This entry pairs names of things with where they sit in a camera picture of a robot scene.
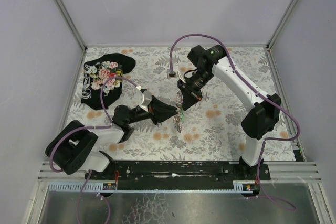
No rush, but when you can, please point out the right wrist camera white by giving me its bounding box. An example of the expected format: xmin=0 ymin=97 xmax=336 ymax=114
xmin=167 ymin=68 xmax=185 ymax=82

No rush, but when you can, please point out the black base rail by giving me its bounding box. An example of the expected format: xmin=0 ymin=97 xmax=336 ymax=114
xmin=85 ymin=160 xmax=271 ymax=187

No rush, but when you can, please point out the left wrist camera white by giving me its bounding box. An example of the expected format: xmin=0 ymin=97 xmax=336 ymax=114
xmin=136 ymin=85 xmax=152 ymax=112

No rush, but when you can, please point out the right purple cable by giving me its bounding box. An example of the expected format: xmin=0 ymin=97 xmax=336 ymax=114
xmin=169 ymin=34 xmax=301 ymax=212

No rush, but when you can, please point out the black floral cloth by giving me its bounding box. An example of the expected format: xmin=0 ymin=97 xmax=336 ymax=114
xmin=81 ymin=53 xmax=136 ymax=110

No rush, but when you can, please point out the purple cable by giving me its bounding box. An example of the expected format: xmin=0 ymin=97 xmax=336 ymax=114
xmin=49 ymin=76 xmax=142 ymax=173
xmin=169 ymin=34 xmax=301 ymax=212

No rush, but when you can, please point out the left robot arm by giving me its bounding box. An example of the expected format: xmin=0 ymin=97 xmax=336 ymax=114
xmin=45 ymin=95 xmax=177 ymax=175

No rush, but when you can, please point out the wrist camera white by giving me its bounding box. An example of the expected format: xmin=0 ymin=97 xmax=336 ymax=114
xmin=167 ymin=68 xmax=185 ymax=82
xmin=136 ymin=85 xmax=152 ymax=112

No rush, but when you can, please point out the white cable duct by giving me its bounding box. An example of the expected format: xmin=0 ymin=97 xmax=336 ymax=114
xmin=48 ymin=182 xmax=258 ymax=195

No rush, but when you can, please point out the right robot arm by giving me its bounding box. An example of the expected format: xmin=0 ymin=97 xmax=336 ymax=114
xmin=177 ymin=45 xmax=281 ymax=167

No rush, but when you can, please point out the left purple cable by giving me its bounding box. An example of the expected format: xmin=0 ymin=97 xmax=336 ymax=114
xmin=49 ymin=76 xmax=142 ymax=173

